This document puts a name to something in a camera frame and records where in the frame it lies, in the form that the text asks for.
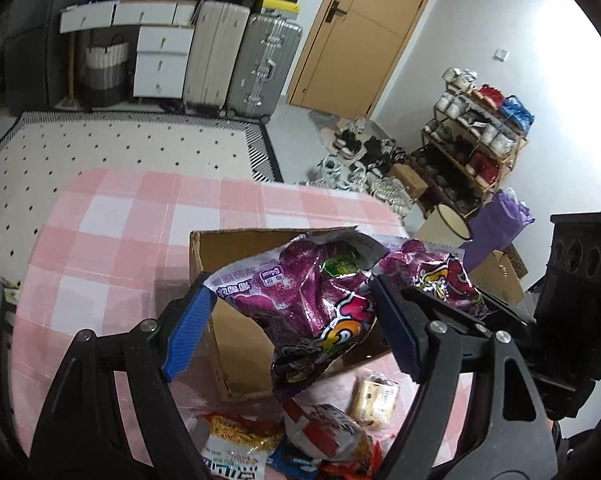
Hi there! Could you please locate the small pastry packet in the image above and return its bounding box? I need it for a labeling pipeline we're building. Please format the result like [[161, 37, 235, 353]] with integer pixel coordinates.
[[349, 373, 401, 430]]

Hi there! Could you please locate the yellow noodle snack bag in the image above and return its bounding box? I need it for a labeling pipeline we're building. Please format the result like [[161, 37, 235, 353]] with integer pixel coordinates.
[[200, 413, 284, 480]]

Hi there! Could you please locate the red white snack bag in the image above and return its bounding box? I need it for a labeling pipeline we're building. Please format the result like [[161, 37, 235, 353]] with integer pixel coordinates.
[[282, 399, 373, 465]]

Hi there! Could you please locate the purple snack bag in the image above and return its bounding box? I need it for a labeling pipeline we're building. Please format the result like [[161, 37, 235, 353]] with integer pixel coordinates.
[[205, 229, 491, 401]]

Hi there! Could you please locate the open cardboard box on floor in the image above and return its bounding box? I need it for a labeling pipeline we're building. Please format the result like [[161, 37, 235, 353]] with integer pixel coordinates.
[[470, 250, 524, 307]]

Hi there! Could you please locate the cream trash bin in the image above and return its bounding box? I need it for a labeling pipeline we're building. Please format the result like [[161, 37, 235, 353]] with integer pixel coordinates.
[[415, 204, 473, 248]]

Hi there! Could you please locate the brown cardboard box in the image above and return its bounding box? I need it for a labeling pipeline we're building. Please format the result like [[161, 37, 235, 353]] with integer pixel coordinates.
[[189, 228, 386, 402]]

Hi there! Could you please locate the pink checked tablecloth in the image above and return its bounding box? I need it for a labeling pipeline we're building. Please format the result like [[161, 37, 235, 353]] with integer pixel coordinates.
[[10, 167, 474, 470]]

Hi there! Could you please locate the wooden shoe rack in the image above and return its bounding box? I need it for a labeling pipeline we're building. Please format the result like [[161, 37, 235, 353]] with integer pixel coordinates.
[[409, 67, 535, 219]]

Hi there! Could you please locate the small brown box by shoes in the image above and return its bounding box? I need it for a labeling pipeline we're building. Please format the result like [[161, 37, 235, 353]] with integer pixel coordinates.
[[389, 164, 427, 200]]

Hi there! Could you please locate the white dotted floor rug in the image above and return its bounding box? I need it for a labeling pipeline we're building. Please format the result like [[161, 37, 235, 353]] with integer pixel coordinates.
[[0, 112, 282, 283]]

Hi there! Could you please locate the wooden door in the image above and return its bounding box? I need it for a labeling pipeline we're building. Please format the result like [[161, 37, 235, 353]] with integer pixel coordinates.
[[287, 0, 429, 119]]

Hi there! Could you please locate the grey white laundry basket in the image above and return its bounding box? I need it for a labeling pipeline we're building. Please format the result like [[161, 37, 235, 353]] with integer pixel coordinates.
[[84, 34, 129, 108]]

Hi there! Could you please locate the silver suitcase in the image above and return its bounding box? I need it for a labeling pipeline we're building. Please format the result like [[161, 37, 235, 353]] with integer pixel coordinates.
[[226, 14, 303, 124]]

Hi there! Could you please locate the white drawer desk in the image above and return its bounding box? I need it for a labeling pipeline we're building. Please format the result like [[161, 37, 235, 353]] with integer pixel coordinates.
[[60, 0, 197, 100]]

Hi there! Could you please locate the beige suitcase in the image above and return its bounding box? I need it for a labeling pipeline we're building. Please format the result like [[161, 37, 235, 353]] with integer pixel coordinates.
[[183, 1, 250, 108]]

